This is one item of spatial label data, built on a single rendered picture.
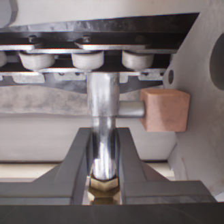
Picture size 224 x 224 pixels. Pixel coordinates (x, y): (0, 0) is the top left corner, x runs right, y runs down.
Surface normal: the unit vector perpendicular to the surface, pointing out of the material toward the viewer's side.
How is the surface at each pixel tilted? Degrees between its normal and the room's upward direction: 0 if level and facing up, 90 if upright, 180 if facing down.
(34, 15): 0
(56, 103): 52
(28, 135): 0
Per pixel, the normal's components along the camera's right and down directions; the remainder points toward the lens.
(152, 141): 0.02, 0.65
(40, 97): 0.07, 0.33
